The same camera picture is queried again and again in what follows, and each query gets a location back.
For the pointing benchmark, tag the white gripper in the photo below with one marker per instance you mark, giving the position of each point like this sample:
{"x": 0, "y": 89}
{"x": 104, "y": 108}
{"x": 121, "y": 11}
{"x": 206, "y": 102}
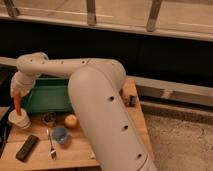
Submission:
{"x": 21, "y": 83}

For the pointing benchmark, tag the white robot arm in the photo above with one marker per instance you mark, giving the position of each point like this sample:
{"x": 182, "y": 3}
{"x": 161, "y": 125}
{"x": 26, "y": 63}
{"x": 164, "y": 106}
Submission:
{"x": 94, "y": 91}

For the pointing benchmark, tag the white paper cup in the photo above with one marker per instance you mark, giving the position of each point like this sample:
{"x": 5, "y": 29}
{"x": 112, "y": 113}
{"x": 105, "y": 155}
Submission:
{"x": 22, "y": 121}

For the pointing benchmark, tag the small dark metal cup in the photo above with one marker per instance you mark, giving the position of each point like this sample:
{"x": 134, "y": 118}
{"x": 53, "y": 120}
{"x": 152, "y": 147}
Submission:
{"x": 49, "y": 119}

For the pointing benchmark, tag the blue cup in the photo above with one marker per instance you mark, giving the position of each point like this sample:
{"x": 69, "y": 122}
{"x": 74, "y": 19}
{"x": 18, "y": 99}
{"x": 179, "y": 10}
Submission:
{"x": 60, "y": 134}

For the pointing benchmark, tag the green plastic tray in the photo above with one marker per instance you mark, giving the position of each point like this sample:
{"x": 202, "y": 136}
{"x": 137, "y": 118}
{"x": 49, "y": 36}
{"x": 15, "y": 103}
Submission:
{"x": 48, "y": 95}

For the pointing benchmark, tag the black rectangular block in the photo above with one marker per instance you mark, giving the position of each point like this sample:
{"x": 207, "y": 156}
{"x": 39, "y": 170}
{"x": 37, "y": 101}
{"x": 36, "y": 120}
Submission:
{"x": 27, "y": 147}

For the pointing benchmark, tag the yellow red apple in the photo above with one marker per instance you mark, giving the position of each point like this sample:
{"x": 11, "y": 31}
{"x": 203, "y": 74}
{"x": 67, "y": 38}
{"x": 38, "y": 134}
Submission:
{"x": 71, "y": 121}

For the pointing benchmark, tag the metal fork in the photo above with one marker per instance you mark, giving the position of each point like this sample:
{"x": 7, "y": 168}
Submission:
{"x": 52, "y": 150}

